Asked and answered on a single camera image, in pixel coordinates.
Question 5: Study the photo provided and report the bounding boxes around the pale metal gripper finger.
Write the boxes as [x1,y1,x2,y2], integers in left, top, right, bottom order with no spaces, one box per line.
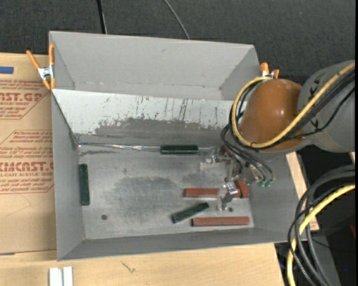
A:
[215,182,239,212]
[199,155,227,172]

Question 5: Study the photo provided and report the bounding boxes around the red-brown flat block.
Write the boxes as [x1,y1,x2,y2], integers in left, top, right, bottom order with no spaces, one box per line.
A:
[234,178,251,198]
[191,216,251,228]
[183,188,243,198]

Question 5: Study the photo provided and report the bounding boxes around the dark green flat block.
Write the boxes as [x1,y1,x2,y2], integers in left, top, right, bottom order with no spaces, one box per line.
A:
[78,163,91,206]
[170,201,211,225]
[160,144,199,155]

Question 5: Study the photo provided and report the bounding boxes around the grey metal bin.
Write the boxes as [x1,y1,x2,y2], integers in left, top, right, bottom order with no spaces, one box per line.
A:
[48,30,301,262]

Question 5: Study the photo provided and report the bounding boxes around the brown cardboard board, red print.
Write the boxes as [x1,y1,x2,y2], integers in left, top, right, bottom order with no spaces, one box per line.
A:
[0,51,58,256]

